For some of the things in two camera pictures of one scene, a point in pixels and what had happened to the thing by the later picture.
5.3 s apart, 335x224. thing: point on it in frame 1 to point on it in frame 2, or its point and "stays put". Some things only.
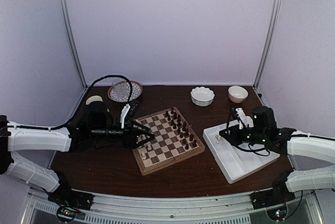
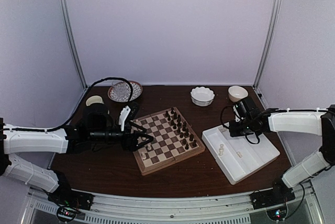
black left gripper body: [100, 133] stays put
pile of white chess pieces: [218, 138] to [221, 149]
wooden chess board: [174, 138] stays put
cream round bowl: [237, 94] stays put
